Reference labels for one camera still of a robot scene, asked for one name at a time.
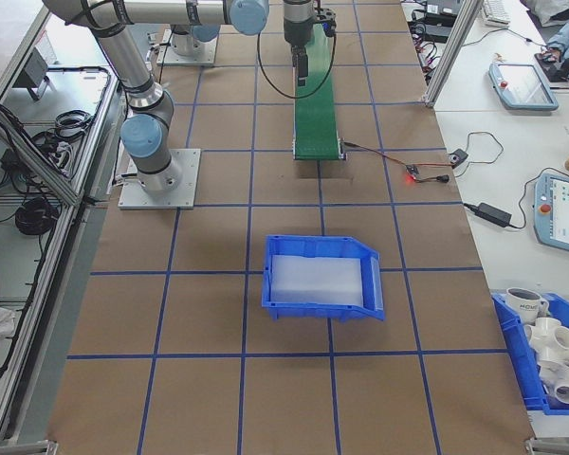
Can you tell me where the green conveyor belt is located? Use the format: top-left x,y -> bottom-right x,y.
291,21 -> 348,163

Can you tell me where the power strip with plugs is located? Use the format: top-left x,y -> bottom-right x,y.
413,40 -> 441,89

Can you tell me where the large black power adapter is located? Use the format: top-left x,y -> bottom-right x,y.
414,21 -> 456,44

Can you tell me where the black box with label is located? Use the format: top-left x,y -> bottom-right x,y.
421,0 -> 462,15

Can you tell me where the white keyboard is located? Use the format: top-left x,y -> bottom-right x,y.
481,0 -> 512,27

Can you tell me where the white foam pad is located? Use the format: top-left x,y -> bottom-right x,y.
269,254 -> 365,305

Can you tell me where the blue grey teach pendant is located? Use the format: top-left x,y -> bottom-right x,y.
532,171 -> 569,250
488,61 -> 560,112

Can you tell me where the blue storage bin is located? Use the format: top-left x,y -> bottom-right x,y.
261,235 -> 387,323

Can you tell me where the black handheld device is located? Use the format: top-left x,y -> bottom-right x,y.
534,50 -> 564,82

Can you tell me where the white power strip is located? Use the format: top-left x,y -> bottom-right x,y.
46,137 -> 78,177

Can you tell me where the white plastic bag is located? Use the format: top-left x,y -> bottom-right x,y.
533,0 -> 569,26

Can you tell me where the grey metal box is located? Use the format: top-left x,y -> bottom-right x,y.
11,46 -> 54,101

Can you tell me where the white mug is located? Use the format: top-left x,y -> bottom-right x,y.
505,286 -> 550,319

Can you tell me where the large blue parts bin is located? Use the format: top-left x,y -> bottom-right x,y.
491,292 -> 569,416

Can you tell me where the white PVC cross fitting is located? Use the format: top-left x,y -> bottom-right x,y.
523,316 -> 569,364

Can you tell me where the white PVC pipe fitting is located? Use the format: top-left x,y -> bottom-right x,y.
536,358 -> 569,408

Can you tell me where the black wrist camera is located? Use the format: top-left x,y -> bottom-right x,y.
312,5 -> 338,38

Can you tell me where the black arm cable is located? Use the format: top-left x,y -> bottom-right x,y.
256,27 -> 338,100

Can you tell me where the white square base plate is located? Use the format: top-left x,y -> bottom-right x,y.
160,28 -> 219,66
118,148 -> 203,209

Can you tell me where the red conveyor lead wire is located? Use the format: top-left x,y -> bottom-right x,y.
343,138 -> 412,171

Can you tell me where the aluminium profile post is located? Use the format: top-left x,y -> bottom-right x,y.
424,0 -> 485,109

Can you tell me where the black cable coil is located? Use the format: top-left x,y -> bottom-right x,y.
15,196 -> 62,237
53,110 -> 95,133

